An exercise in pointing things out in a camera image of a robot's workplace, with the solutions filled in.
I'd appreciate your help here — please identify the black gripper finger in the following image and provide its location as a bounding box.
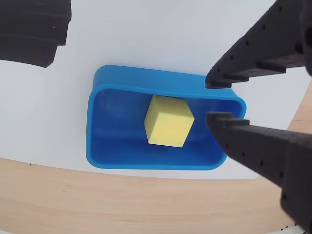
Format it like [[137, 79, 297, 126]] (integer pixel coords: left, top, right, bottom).
[[206, 112, 312, 234], [205, 0, 312, 89]]

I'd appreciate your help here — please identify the yellow cube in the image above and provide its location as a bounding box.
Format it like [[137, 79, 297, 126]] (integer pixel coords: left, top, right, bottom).
[[143, 94, 195, 148]]

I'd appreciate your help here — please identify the blue rectangular plastic bin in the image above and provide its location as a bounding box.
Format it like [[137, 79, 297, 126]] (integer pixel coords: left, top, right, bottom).
[[85, 64, 247, 171]]

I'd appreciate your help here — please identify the white table mat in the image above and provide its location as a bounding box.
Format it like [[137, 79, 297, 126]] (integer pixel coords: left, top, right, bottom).
[[0, 0, 308, 180]]

